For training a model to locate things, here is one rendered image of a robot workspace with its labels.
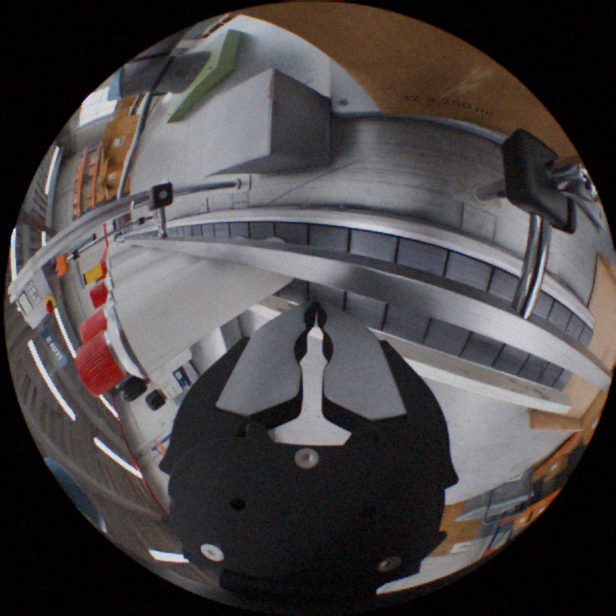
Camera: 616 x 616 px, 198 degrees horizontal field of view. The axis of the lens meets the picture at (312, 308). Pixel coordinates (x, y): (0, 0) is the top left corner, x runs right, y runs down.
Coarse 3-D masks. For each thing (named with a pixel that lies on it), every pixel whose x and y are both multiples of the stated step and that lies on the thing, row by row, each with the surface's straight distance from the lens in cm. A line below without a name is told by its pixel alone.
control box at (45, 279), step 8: (48, 264) 72; (40, 272) 67; (48, 272) 70; (40, 280) 69; (48, 280) 69; (56, 280) 78; (24, 288) 71; (40, 288) 70; (48, 288) 70; (56, 288) 75; (16, 296) 74; (40, 296) 72; (48, 296) 72; (56, 296) 74; (32, 304) 75; (40, 304) 74; (56, 304) 75; (32, 312) 77; (40, 312) 77; (32, 320) 79; (40, 320) 79
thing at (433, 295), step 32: (224, 256) 13; (256, 256) 10; (288, 256) 9; (320, 256) 8; (352, 256) 8; (352, 288) 8; (384, 288) 7; (416, 288) 7; (448, 288) 7; (448, 320) 8; (480, 320) 8; (512, 320) 8; (544, 320) 10; (544, 352) 10; (576, 352) 12; (608, 384) 23
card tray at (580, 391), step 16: (608, 272) 38; (592, 288) 33; (608, 288) 39; (592, 304) 34; (608, 304) 40; (608, 320) 42; (592, 336) 38; (608, 336) 46; (592, 352) 41; (608, 352) 50; (608, 368) 56; (576, 384) 43; (592, 384) 51; (576, 400) 49; (592, 400) 60; (544, 416) 42; (560, 416) 49; (576, 416) 58
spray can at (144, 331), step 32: (160, 288) 13; (192, 288) 13; (224, 288) 14; (256, 288) 16; (128, 320) 12; (160, 320) 12; (192, 320) 13; (224, 320) 15; (96, 352) 14; (128, 352) 12; (160, 352) 13; (96, 384) 14
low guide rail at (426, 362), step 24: (264, 312) 20; (384, 336) 16; (408, 360) 15; (432, 360) 16; (456, 360) 17; (456, 384) 16; (480, 384) 17; (504, 384) 18; (528, 384) 21; (552, 408) 25
